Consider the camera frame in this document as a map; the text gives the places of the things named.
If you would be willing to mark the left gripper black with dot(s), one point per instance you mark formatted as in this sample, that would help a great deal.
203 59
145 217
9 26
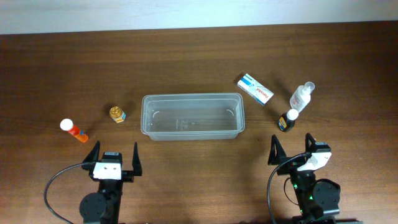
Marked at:
127 177

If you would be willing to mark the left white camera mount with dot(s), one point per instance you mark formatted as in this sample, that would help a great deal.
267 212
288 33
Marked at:
105 170

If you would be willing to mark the dark bottle white cap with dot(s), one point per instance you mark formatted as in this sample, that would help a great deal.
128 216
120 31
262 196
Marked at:
287 120

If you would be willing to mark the white blue medicine box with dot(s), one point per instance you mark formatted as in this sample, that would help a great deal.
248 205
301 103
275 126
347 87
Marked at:
256 90

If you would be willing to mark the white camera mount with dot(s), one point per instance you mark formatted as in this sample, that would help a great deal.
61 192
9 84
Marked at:
316 161
105 170

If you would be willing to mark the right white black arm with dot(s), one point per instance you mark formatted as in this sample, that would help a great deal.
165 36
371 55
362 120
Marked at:
317 199

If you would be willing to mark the clear plastic container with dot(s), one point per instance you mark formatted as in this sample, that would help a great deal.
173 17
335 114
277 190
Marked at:
192 116

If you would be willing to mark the gold lid balm jar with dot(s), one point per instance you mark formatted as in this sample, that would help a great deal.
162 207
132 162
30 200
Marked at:
117 114

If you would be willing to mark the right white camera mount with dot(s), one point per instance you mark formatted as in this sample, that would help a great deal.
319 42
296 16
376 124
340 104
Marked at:
316 161

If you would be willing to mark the white spray bottle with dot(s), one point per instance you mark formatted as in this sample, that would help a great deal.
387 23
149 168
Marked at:
302 96

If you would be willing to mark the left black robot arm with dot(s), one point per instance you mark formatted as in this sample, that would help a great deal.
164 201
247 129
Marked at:
103 206

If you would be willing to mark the orange bottle white cap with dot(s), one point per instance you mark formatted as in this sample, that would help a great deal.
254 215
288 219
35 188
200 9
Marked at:
68 126

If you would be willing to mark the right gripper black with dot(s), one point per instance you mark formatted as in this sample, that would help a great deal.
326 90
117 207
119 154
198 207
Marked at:
287 160

